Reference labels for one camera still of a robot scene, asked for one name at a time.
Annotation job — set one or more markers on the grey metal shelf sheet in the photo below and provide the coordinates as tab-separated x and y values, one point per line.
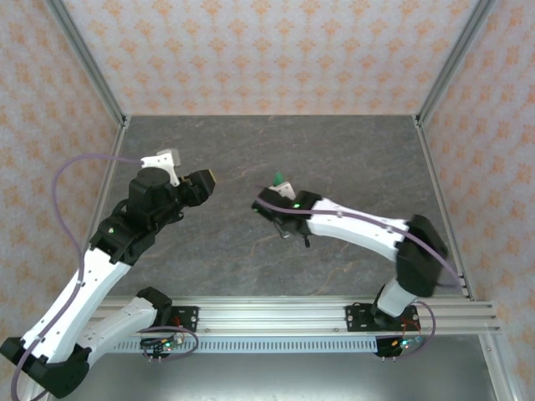
271	380

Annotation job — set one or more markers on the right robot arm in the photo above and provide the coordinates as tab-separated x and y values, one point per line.
359	229

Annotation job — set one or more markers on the aluminium frame leg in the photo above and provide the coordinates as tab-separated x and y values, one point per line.
497	367

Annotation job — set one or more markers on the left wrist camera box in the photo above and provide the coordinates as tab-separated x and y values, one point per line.
165	160

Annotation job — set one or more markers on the wide aluminium mounting rail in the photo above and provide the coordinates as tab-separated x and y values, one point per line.
271	317

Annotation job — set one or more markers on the small circuit board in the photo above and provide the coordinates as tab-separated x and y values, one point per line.
167	344
403	344

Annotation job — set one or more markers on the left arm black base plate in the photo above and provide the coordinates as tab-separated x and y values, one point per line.
186	319

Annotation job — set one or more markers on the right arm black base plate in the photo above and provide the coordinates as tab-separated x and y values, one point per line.
357	319

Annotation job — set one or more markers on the aluminium table side rail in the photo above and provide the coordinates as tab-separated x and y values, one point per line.
432	167
115	154

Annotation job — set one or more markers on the aluminium frame post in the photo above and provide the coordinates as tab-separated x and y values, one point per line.
83	58
455	54

